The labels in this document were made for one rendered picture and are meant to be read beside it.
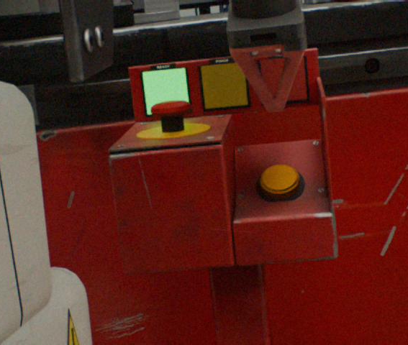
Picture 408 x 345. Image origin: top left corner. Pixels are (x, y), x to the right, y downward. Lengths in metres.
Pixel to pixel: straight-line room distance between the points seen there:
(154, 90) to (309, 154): 0.18
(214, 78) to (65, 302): 0.60
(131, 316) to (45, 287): 0.81
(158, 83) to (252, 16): 0.20
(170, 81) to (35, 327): 0.65
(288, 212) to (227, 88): 0.18
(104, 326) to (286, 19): 0.53
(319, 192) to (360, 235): 0.29
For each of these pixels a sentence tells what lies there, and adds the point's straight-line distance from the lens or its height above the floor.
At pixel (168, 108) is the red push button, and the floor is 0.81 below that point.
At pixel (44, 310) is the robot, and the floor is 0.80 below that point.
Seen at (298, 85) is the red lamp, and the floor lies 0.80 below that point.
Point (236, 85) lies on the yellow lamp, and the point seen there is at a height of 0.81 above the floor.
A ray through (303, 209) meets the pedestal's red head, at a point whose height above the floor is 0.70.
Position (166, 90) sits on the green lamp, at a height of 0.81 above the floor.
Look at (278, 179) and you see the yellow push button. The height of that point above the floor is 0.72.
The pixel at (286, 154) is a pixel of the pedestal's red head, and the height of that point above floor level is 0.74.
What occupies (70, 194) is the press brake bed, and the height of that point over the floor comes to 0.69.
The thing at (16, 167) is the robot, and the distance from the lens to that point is 0.33.
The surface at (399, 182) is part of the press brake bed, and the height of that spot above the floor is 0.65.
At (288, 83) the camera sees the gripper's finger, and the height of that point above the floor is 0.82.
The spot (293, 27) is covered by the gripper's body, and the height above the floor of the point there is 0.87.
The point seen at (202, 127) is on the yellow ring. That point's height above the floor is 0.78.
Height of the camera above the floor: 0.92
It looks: 12 degrees down
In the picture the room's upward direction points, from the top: 6 degrees counter-clockwise
